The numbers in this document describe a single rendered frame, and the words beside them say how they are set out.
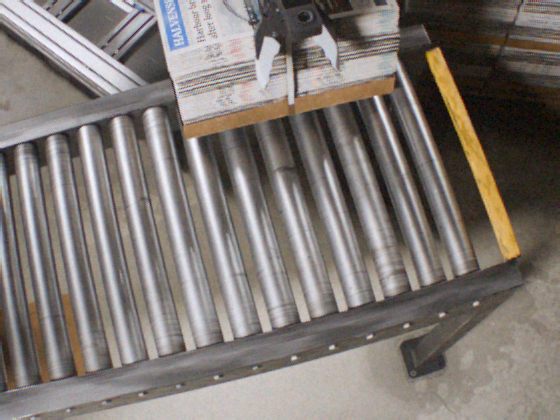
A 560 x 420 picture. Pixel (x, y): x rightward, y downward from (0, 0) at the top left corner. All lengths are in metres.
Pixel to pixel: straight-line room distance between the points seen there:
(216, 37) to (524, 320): 1.34
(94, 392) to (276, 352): 0.31
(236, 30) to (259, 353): 0.51
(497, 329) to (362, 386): 0.42
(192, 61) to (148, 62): 0.99
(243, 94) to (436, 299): 0.47
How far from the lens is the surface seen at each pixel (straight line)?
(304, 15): 1.02
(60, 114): 1.43
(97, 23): 2.27
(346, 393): 2.04
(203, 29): 1.17
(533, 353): 2.16
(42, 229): 1.35
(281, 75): 1.25
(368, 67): 1.29
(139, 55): 2.17
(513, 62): 2.14
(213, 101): 1.25
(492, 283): 1.31
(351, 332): 1.24
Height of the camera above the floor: 2.01
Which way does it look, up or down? 69 degrees down
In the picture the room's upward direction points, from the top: 1 degrees counter-clockwise
